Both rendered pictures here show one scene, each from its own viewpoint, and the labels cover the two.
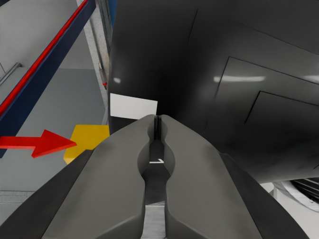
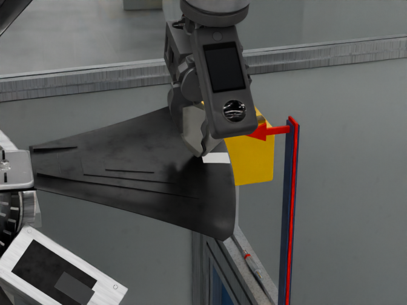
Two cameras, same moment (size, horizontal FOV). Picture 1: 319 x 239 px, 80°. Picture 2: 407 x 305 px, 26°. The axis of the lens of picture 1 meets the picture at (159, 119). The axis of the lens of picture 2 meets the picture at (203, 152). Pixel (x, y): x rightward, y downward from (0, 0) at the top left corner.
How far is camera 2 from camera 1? 91 cm
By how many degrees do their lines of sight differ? 20
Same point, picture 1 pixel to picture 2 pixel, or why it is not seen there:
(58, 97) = (363, 282)
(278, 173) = (97, 137)
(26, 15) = not seen: outside the picture
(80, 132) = (263, 169)
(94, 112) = (267, 258)
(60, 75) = not seen: outside the picture
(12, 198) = (373, 47)
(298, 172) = (83, 139)
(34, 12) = not seen: outside the picture
